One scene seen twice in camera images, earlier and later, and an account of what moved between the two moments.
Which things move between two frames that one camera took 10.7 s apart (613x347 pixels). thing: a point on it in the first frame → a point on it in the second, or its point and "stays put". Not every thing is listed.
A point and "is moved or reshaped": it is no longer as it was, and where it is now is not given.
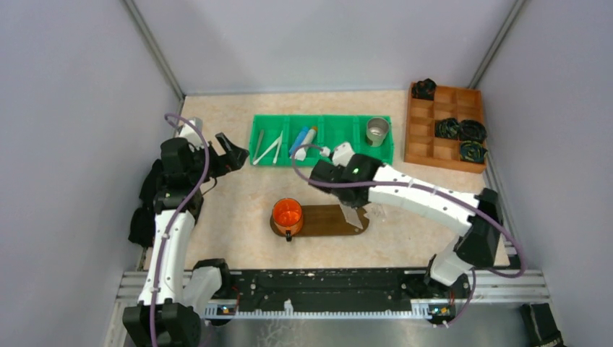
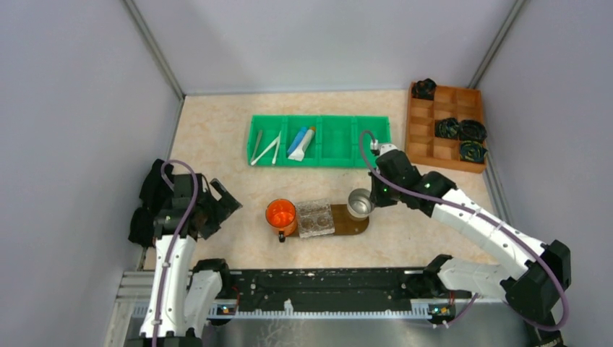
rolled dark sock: (423, 90) stays put
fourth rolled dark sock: (473, 152) stays put
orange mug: (287, 215) is moved or reshaped
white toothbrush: (268, 150) stays put
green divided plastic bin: (282, 140) stays put
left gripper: (219, 156) → (216, 201)
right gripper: (324, 173) → (383, 192)
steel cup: (376, 130) → (359, 205)
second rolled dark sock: (448, 128) stays put
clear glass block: (361, 216) → (315, 218)
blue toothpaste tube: (298, 140) stays put
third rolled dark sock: (471, 130) stays put
